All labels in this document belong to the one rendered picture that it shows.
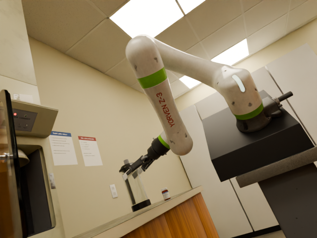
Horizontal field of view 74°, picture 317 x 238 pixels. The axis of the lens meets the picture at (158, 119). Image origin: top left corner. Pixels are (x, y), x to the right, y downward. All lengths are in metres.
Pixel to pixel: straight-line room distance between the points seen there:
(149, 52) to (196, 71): 0.29
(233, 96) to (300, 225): 0.50
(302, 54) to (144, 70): 3.19
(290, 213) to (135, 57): 0.77
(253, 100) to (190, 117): 2.82
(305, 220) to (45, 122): 1.10
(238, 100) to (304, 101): 2.71
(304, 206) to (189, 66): 0.68
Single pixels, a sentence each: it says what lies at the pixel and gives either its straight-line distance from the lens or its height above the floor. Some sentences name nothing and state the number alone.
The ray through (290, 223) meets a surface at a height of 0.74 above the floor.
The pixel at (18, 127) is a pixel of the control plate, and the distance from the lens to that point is 1.03.
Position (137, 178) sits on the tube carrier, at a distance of 1.15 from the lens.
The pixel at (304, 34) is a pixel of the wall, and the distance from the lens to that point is 4.42.
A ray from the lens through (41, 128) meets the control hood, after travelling 1.08.
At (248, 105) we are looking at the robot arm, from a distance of 0.90.
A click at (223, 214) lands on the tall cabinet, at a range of 3.61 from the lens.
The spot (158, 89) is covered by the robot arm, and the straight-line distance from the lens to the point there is 0.79.
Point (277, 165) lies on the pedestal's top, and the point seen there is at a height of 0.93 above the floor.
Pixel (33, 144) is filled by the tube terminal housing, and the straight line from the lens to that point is 1.08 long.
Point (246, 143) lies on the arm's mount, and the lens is 0.92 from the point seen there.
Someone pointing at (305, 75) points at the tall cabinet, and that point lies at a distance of 3.67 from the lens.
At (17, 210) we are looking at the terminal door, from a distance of 0.60.
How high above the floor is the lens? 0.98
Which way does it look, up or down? 19 degrees up
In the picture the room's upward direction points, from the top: 21 degrees counter-clockwise
